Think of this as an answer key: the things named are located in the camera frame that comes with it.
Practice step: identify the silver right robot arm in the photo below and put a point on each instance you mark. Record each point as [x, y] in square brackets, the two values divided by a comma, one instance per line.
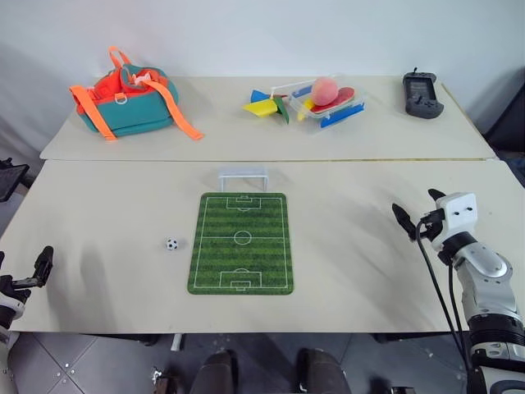
[488, 287]

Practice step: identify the green soccer field mat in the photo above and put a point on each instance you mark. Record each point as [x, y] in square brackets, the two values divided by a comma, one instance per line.
[242, 254]

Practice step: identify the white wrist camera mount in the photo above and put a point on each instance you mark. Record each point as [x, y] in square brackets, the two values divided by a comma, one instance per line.
[9, 307]
[459, 215]

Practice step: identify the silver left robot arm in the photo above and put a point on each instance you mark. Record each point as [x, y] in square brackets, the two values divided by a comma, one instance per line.
[5, 328]

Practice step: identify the colourful paper pinwheel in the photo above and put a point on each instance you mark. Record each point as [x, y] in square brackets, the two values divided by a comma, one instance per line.
[262, 107]

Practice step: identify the pink peach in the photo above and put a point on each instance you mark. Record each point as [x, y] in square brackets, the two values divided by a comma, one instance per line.
[325, 92]

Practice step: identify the black handheld game console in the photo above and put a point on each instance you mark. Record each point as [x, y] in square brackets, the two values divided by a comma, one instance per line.
[421, 95]

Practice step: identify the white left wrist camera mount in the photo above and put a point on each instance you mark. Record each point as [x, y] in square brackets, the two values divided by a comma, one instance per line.
[9, 307]

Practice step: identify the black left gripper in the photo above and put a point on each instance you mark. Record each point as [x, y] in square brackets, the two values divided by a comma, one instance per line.
[16, 285]

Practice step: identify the clear box with blue clips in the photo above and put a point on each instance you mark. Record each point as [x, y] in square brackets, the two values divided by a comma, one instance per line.
[340, 115]

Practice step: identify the black stand with screen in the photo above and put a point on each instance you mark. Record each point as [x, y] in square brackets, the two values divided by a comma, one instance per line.
[9, 178]

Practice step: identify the teal and orange bag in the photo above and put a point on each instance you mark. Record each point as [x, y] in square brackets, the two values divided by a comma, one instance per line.
[137, 110]

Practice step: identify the dark rounded shape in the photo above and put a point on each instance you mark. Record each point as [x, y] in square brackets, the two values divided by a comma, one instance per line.
[215, 375]
[322, 373]

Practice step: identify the small white goal frame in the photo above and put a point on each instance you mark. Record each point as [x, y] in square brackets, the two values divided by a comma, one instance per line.
[243, 177]

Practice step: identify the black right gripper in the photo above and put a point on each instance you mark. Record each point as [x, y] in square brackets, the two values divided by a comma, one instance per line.
[432, 223]

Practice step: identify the white table leg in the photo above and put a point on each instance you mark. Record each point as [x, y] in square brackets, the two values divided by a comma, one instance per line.
[176, 342]

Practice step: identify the small soccer ball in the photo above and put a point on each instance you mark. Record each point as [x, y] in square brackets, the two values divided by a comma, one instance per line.
[172, 244]

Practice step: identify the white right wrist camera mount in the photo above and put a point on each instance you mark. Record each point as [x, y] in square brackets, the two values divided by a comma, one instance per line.
[459, 215]

